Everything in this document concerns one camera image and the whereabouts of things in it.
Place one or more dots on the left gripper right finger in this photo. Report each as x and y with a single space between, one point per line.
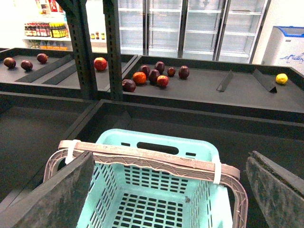
278 192

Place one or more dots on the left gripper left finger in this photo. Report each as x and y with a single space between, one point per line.
58 202

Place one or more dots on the teal plastic shopping basket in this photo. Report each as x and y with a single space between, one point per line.
131 197

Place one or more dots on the dark apple front cluster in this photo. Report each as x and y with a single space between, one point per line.
128 85

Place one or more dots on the dark apple cluster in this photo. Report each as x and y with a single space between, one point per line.
183 72
153 76
128 85
145 69
160 66

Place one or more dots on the dark red apple far left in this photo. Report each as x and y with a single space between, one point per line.
9 62

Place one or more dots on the dark apple cluster right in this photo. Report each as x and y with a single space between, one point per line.
183 72

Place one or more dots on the dark apple cluster centre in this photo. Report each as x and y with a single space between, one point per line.
153 76

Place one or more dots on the dark apple cluster back left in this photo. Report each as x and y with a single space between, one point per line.
145 69

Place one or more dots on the red yellow apple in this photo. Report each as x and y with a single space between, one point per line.
162 81

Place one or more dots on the small dark red apple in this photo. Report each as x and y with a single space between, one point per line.
171 71

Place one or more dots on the dark apple cluster back top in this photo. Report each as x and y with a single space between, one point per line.
160 66

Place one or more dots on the black lower right tray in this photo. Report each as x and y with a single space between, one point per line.
234 137

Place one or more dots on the black tray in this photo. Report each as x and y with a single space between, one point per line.
234 137
244 96
31 127
67 88

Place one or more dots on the white zip tie left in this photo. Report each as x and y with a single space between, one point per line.
70 151

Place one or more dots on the white zip tie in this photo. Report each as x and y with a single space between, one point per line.
217 172
70 151

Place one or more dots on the white zip tie right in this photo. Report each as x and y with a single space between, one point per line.
217 172

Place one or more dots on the black lower left tray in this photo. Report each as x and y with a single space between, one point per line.
31 127

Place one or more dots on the black divider in lower tray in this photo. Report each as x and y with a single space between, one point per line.
123 121

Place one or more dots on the black upper right tray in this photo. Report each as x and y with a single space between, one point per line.
244 96

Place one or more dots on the yellow lemon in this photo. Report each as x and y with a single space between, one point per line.
281 79

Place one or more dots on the black triangular divider right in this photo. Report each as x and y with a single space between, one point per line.
266 83

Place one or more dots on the black divider left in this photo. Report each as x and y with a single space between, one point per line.
225 82

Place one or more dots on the long black divider strip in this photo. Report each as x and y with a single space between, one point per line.
33 76

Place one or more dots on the black upper left tray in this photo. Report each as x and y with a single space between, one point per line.
67 88

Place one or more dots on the orange red fruit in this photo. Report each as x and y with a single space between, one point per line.
139 78

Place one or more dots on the glass door refrigerator bank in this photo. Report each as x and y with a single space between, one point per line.
217 30

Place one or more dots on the white shelf with bottles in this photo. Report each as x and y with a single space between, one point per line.
45 26

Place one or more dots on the grey basket handle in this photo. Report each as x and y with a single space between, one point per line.
158 161

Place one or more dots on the bright red apple by post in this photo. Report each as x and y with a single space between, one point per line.
100 64

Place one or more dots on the black perforated post left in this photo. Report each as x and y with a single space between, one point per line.
80 38

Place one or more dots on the black perforated post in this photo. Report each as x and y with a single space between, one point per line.
113 48
80 38

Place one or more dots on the black perforated post right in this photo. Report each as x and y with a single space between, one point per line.
113 48

